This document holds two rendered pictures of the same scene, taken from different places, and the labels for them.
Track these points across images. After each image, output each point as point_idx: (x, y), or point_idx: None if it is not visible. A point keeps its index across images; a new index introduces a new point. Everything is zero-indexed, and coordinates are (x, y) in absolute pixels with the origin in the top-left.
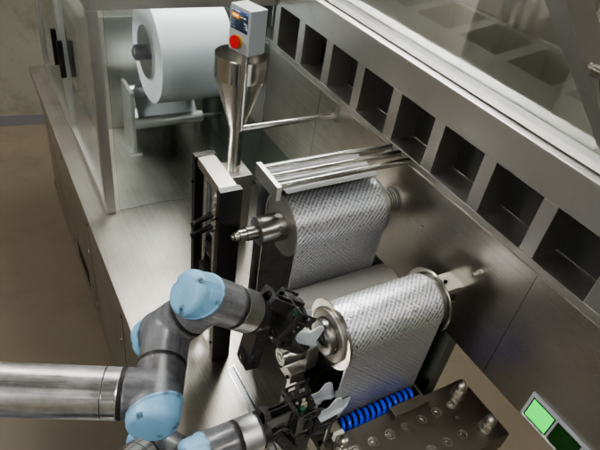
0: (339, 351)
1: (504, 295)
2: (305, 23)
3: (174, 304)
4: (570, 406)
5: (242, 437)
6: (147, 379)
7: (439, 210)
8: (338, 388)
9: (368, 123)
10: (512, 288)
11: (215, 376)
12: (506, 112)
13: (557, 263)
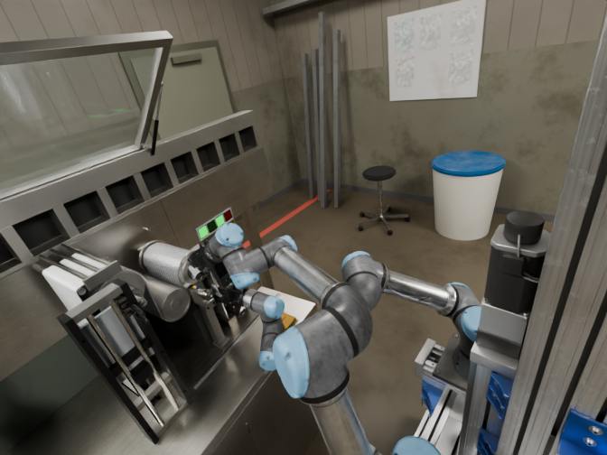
0: None
1: (160, 221)
2: None
3: (239, 238)
4: (202, 216)
5: (257, 292)
6: (275, 243)
7: (106, 236)
8: (213, 282)
9: (2, 273)
10: (159, 215)
11: (204, 390)
12: (81, 169)
13: (152, 194)
